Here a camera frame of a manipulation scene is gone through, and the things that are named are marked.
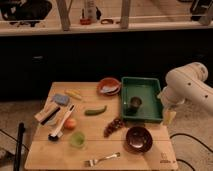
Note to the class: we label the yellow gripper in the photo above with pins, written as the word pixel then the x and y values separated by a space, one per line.
pixel 169 114

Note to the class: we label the green pepper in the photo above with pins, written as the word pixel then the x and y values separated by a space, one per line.
pixel 94 112

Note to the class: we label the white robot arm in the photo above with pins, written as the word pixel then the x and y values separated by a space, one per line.
pixel 185 83

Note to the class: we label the dark metal cup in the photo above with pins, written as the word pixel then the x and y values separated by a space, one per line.
pixel 135 103

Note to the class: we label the green plastic cup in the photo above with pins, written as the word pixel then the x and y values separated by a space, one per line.
pixel 77 139

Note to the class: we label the green plastic tray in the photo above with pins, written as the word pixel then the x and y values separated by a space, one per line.
pixel 146 89

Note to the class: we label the dark brown bowl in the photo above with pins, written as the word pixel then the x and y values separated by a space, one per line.
pixel 138 139

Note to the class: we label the bunch of dark grapes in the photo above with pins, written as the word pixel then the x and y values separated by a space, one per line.
pixel 113 126

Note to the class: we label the silver fork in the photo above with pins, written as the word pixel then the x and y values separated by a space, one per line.
pixel 93 162

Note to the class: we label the orange bowl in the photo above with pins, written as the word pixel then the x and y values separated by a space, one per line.
pixel 108 86

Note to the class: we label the red apple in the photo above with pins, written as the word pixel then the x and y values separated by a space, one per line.
pixel 70 124

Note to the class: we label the white dish brush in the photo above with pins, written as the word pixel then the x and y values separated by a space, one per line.
pixel 57 132

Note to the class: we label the blue sponge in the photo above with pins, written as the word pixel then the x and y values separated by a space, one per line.
pixel 61 99

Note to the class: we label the wooden block brush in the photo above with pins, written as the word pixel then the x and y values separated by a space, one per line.
pixel 47 112

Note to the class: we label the white bottle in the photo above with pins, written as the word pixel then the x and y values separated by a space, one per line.
pixel 90 10

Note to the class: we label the black pole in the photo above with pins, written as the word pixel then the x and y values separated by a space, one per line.
pixel 17 159

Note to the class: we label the black bag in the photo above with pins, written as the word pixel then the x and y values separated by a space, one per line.
pixel 30 12

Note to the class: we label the wooden railing post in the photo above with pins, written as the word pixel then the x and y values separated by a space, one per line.
pixel 125 11

